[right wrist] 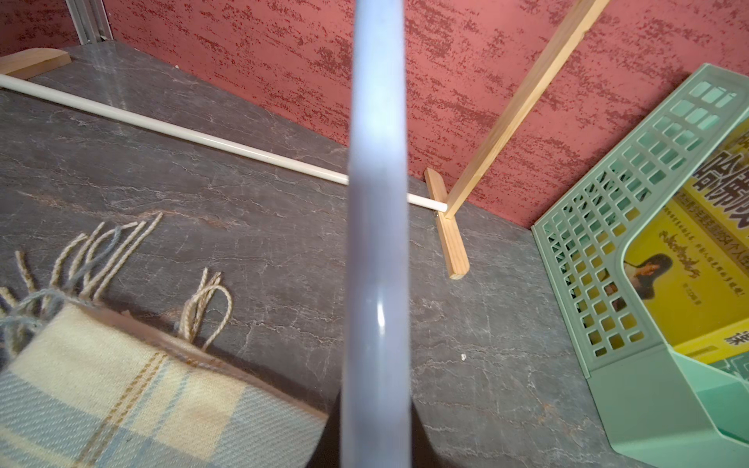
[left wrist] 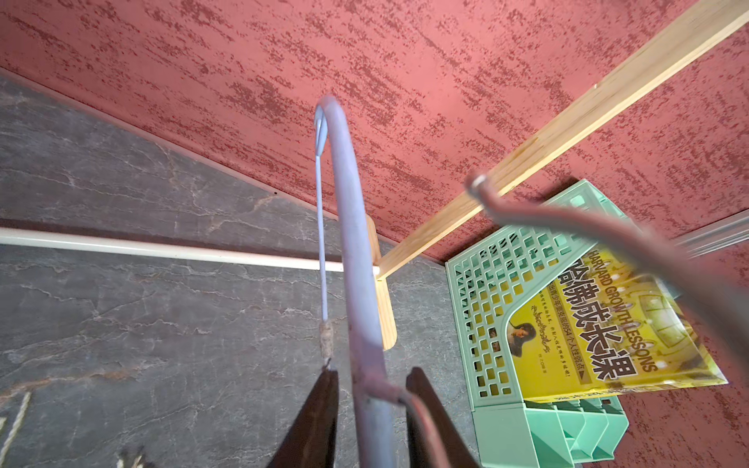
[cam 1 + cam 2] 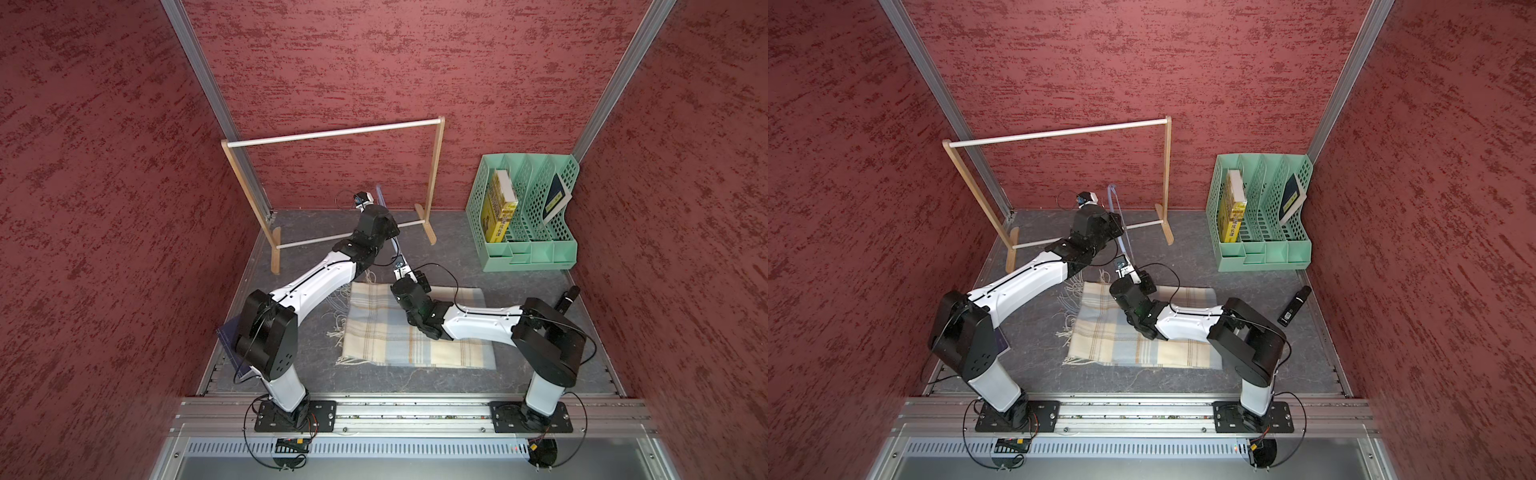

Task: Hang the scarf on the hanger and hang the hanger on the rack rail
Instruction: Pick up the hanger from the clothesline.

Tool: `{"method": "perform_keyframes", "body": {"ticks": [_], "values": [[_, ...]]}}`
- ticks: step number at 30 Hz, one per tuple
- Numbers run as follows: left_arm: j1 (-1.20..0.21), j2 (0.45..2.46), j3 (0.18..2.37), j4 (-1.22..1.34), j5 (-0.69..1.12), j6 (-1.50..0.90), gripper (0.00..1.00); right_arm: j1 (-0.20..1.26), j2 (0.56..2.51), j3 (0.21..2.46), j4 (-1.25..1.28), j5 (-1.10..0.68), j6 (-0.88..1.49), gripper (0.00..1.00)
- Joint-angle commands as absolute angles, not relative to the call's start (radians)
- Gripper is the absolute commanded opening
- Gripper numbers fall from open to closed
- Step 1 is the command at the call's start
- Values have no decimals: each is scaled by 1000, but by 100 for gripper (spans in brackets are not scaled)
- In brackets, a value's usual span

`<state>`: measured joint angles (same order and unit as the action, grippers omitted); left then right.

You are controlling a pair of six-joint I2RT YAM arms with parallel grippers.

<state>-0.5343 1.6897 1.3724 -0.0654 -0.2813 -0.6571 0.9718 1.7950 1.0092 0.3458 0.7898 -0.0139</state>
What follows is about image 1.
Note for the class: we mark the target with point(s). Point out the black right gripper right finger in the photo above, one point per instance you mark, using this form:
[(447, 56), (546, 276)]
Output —
[(423, 453)]

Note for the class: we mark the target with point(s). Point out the wooden clothes rack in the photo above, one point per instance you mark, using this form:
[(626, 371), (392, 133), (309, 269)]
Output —
[(16, 68)]

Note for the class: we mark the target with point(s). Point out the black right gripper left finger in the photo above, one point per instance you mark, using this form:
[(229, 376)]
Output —
[(327, 453)]

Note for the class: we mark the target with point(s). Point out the aluminium corner post left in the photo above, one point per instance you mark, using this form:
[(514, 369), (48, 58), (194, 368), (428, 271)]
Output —
[(90, 21)]

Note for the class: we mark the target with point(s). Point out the yellow book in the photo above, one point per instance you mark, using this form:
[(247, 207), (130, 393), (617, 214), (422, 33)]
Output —
[(689, 265)]

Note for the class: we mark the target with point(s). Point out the green plastic file organizer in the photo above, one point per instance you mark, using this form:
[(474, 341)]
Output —
[(656, 405)]

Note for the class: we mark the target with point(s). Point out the plaid beige blue scarf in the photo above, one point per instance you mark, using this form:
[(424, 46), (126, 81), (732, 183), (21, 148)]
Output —
[(85, 386)]

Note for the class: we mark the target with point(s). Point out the light blue clothes hanger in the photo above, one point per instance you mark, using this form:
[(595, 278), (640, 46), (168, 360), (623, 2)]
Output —
[(376, 424)]

